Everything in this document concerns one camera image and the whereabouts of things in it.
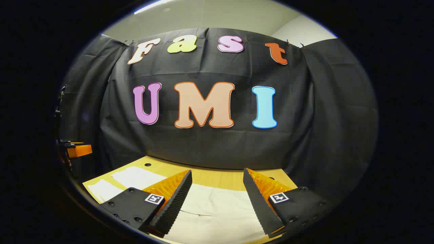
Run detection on white jeans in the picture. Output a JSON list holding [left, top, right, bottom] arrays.
[[87, 166, 268, 244]]

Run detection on black backdrop cloth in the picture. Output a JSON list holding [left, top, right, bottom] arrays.
[[59, 27, 378, 204]]

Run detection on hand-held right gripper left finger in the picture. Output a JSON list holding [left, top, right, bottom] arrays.
[[98, 169, 193, 238]]

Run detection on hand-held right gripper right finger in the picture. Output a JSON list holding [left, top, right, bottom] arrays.
[[242, 168, 332, 239]]

